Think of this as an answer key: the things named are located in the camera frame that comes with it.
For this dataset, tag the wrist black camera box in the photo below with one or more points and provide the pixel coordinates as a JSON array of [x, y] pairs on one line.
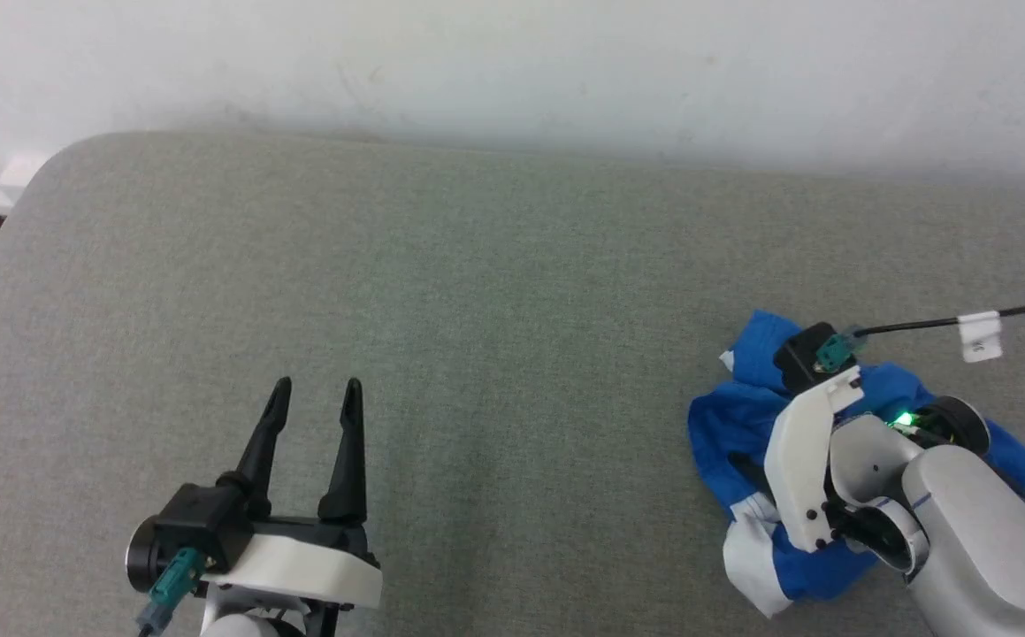
[[202, 526], [804, 358]]

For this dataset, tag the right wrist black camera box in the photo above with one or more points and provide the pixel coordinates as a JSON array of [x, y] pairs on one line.
[[804, 358]]

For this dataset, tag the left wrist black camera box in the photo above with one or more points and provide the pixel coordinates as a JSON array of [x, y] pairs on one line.
[[202, 526]]

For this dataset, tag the grey fabric sofa cushion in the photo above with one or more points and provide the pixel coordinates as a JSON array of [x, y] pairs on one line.
[[477, 354]]

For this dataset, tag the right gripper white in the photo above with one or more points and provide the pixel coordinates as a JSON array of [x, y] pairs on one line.
[[799, 460]]

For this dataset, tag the blue white shorts garment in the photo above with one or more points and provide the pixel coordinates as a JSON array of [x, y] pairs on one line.
[[733, 425]]

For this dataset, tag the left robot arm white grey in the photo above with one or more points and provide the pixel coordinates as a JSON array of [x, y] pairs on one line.
[[242, 626]]

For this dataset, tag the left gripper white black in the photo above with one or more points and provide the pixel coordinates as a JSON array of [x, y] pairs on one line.
[[300, 562]]

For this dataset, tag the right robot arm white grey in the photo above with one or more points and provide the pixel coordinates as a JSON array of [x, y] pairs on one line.
[[972, 531]]

